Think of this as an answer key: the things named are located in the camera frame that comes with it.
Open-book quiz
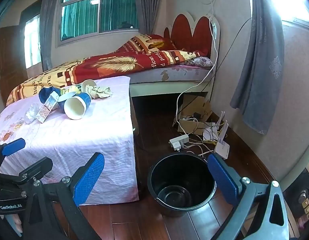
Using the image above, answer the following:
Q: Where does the clear plastic bag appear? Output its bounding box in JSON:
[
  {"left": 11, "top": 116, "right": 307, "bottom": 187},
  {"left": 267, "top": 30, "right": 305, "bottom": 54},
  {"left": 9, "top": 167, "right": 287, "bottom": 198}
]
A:
[{"left": 23, "top": 103, "right": 41, "bottom": 124}]

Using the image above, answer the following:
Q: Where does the blue cloth sock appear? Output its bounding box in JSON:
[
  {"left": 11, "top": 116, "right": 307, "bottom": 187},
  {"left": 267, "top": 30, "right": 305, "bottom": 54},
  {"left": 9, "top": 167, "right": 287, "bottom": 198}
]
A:
[{"left": 39, "top": 87, "right": 61, "bottom": 103}]

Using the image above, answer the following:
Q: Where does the white milk carton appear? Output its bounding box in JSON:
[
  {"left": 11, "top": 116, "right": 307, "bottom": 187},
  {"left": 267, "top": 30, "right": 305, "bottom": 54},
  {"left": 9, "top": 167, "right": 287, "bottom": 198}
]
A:
[{"left": 36, "top": 91, "right": 59, "bottom": 123}]

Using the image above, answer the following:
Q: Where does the blue paper cup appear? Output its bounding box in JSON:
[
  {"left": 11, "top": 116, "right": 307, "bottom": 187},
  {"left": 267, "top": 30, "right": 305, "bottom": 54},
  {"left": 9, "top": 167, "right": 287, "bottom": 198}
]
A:
[
  {"left": 58, "top": 92, "right": 76, "bottom": 113},
  {"left": 64, "top": 92, "right": 92, "bottom": 120}
]

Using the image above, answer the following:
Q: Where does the cream rag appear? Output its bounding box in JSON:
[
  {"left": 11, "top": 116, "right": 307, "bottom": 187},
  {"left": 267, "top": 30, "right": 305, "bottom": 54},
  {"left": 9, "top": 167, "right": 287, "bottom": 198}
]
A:
[{"left": 85, "top": 85, "right": 112, "bottom": 99}]

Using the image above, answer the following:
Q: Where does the red paper cup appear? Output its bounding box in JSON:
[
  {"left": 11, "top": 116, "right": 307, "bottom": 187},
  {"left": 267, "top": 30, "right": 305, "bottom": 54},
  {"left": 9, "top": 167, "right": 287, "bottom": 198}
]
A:
[{"left": 81, "top": 79, "right": 97, "bottom": 92}]

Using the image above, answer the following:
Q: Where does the black plastic trash bucket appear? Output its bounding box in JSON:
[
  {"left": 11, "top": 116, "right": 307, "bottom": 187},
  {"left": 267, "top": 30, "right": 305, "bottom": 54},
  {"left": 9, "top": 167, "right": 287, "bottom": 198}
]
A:
[{"left": 147, "top": 152, "right": 217, "bottom": 217}]

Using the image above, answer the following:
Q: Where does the person left hand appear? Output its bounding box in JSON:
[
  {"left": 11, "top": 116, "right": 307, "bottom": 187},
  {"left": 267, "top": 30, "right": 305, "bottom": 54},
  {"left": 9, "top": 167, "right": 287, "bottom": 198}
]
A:
[{"left": 0, "top": 214, "right": 23, "bottom": 233}]

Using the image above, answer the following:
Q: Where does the pink floral tablecloth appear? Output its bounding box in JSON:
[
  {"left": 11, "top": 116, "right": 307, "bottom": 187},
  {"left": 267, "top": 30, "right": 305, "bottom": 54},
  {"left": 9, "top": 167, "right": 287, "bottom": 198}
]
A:
[{"left": 0, "top": 76, "right": 139, "bottom": 205}]

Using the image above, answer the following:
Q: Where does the wooden door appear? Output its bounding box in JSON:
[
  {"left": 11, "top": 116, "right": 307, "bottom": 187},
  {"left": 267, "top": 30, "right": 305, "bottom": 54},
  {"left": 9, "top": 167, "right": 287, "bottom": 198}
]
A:
[{"left": 0, "top": 25, "right": 28, "bottom": 103}]

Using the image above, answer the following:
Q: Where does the white wifi router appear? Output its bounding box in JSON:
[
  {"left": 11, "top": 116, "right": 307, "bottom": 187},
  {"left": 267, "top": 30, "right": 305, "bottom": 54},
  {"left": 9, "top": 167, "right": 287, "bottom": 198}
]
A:
[{"left": 203, "top": 111, "right": 230, "bottom": 159}]

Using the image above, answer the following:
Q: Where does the white power strip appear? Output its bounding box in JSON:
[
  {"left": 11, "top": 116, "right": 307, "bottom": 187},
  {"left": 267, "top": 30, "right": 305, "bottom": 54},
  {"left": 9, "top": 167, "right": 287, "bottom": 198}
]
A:
[{"left": 169, "top": 134, "right": 189, "bottom": 151}]

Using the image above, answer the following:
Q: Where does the grey curtain right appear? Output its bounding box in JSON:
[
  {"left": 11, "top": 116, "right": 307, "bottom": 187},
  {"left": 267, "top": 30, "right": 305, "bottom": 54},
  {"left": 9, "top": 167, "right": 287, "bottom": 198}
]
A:
[{"left": 230, "top": 0, "right": 285, "bottom": 135}]

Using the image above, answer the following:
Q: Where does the cardboard box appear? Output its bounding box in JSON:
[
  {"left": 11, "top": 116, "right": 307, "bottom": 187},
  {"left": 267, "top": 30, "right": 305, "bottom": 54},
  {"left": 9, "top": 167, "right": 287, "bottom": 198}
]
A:
[{"left": 172, "top": 94, "right": 212, "bottom": 135}]

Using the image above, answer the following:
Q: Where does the red yellow patterned blanket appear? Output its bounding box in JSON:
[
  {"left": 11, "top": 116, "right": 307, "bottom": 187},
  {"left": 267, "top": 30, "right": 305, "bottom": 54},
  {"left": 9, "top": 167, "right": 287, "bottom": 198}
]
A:
[{"left": 6, "top": 34, "right": 212, "bottom": 105}]

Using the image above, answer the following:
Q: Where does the window with green curtain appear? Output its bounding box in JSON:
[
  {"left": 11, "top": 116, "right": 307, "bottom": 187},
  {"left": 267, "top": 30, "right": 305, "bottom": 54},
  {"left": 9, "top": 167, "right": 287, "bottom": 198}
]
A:
[{"left": 58, "top": 0, "right": 139, "bottom": 45}]

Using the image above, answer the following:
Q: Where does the red heart headboard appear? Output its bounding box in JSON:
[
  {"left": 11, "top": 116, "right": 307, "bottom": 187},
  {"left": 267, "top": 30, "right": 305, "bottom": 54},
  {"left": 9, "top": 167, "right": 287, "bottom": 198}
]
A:
[{"left": 163, "top": 12, "right": 220, "bottom": 60}]

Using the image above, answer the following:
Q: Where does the grey curtain at window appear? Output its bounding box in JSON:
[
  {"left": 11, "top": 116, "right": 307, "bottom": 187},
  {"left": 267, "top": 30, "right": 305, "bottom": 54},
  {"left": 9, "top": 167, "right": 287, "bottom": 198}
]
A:
[{"left": 136, "top": 0, "right": 166, "bottom": 34}]

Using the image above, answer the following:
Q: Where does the bed with white frame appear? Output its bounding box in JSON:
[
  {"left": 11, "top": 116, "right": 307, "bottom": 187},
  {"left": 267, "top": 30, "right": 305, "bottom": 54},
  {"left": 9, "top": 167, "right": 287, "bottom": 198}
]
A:
[{"left": 5, "top": 11, "right": 221, "bottom": 107}]

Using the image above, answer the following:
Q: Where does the white power cable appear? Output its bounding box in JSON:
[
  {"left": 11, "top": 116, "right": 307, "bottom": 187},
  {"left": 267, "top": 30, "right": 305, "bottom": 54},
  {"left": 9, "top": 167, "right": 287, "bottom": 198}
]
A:
[{"left": 174, "top": 17, "right": 219, "bottom": 140}]

